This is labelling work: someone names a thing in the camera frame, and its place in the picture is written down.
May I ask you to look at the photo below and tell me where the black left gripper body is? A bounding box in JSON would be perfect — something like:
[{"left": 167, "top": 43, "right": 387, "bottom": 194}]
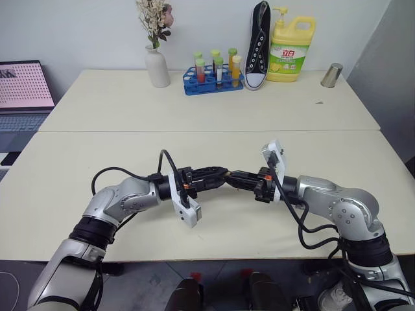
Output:
[{"left": 176, "top": 166, "right": 199, "bottom": 200}]

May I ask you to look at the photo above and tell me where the yellow detergent pump bottle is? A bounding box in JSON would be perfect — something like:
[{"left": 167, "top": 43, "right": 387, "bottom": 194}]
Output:
[{"left": 266, "top": 6, "right": 317, "bottom": 83}]

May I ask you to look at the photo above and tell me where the green-capped tube white label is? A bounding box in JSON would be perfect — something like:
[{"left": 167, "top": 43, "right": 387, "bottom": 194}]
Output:
[{"left": 214, "top": 56, "right": 226, "bottom": 89}]

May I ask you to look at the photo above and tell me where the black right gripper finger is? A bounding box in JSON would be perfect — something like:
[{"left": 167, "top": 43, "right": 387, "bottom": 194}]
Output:
[
  {"left": 228, "top": 177, "right": 260, "bottom": 193},
  {"left": 230, "top": 170, "right": 261, "bottom": 182}
]

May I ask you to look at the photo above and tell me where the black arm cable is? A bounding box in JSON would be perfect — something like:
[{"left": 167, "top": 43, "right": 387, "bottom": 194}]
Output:
[
  {"left": 266, "top": 154, "right": 350, "bottom": 260},
  {"left": 90, "top": 149, "right": 192, "bottom": 210}
]

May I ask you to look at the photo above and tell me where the silver metal cup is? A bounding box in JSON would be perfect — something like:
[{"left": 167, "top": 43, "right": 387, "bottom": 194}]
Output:
[{"left": 320, "top": 62, "right": 344, "bottom": 89}]

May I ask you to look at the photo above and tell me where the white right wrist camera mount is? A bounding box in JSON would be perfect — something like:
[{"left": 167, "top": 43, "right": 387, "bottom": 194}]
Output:
[{"left": 261, "top": 139, "right": 287, "bottom": 202}]

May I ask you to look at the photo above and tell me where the dried flower bouquet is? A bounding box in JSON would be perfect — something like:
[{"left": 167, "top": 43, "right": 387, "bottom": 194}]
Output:
[{"left": 135, "top": 0, "right": 174, "bottom": 51}]

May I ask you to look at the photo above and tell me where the yellow-capped tube orange liquid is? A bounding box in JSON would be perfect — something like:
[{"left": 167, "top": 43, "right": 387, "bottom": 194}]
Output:
[{"left": 231, "top": 54, "right": 243, "bottom": 89}]

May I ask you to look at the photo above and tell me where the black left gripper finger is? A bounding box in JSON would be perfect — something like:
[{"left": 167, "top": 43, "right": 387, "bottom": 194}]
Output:
[
  {"left": 196, "top": 176, "right": 227, "bottom": 190},
  {"left": 190, "top": 165, "right": 228, "bottom": 178}
]

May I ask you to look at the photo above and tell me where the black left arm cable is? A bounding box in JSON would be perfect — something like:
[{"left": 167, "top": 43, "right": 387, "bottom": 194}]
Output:
[{"left": 90, "top": 149, "right": 192, "bottom": 210}]

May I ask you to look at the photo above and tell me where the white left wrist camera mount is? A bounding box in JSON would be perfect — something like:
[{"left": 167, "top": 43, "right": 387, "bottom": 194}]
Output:
[{"left": 167, "top": 172, "right": 203, "bottom": 229}]

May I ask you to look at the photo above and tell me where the grey laptop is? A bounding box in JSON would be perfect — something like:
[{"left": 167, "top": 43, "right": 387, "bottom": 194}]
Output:
[{"left": 0, "top": 60, "right": 57, "bottom": 153}]

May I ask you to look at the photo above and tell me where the black canvas sneaker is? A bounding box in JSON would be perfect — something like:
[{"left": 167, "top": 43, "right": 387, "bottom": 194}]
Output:
[{"left": 244, "top": 0, "right": 272, "bottom": 91}]

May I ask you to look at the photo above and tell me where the white sneaker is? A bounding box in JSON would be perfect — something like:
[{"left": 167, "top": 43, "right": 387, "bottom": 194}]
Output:
[{"left": 316, "top": 279, "right": 353, "bottom": 311}]

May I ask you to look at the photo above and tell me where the blue test tube rack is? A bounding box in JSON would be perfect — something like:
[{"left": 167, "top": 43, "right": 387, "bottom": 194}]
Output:
[{"left": 182, "top": 64, "right": 245, "bottom": 97}]

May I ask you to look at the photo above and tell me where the green-capped tube orange liquid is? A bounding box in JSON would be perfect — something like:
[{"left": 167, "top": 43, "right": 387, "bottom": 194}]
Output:
[{"left": 227, "top": 47, "right": 238, "bottom": 78}]

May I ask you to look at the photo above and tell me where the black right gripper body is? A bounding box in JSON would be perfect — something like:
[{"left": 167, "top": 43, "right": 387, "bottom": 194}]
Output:
[{"left": 254, "top": 167, "right": 277, "bottom": 204}]

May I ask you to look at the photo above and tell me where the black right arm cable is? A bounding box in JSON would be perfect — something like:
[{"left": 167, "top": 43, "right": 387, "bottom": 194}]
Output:
[{"left": 266, "top": 154, "right": 350, "bottom": 260}]

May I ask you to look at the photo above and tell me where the green-capped tube dark liquid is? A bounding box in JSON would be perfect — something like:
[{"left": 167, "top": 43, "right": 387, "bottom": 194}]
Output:
[{"left": 210, "top": 49, "right": 221, "bottom": 78}]

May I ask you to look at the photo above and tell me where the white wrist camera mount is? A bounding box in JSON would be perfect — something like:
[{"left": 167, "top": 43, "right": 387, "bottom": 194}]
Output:
[
  {"left": 261, "top": 139, "right": 287, "bottom": 202},
  {"left": 167, "top": 172, "right": 203, "bottom": 229}
]

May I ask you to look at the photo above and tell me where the white ceramic vase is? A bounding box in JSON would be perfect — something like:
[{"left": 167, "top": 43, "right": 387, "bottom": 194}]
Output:
[{"left": 144, "top": 44, "right": 172, "bottom": 89}]

